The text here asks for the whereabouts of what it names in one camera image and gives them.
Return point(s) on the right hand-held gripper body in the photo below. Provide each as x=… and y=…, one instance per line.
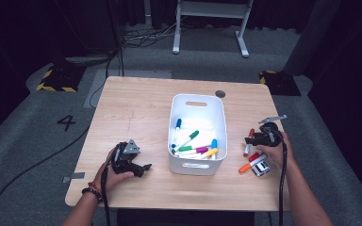
x=271, y=136

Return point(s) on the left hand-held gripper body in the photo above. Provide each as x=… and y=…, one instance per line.
x=122, y=160

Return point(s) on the dark red marker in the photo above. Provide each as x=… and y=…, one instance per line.
x=251, y=133

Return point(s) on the bright red marker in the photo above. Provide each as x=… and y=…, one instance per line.
x=254, y=157

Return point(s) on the white toy car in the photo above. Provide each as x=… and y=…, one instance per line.
x=260, y=169

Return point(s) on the orange marker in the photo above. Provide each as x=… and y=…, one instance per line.
x=244, y=169

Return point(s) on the light blue marker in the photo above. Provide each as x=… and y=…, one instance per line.
x=214, y=143

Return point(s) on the yellow marker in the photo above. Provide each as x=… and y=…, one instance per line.
x=212, y=153

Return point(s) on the light green marker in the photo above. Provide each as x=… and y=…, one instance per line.
x=185, y=148

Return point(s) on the magenta marker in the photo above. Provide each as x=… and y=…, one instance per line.
x=202, y=149

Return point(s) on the dark blue marker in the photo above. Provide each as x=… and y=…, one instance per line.
x=178, y=123

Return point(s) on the white plastic storage bin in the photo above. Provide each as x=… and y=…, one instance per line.
x=201, y=121

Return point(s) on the dark green marker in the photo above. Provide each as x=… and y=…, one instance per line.
x=194, y=134

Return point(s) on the person's right hand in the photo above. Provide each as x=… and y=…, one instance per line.
x=279, y=155

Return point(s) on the person's left hand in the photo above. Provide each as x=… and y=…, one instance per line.
x=113, y=180

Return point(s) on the grey tape piece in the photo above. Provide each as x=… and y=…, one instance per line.
x=74, y=177

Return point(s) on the black yellow striped base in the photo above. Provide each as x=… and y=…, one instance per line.
x=279, y=84
x=62, y=78

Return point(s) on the grey round table grommet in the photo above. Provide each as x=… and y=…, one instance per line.
x=220, y=93

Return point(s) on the black stand pole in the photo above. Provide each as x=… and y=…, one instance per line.
x=121, y=62

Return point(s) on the grey pillar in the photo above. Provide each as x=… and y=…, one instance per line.
x=314, y=37

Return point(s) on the white metal desk frame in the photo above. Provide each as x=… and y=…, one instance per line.
x=176, y=37

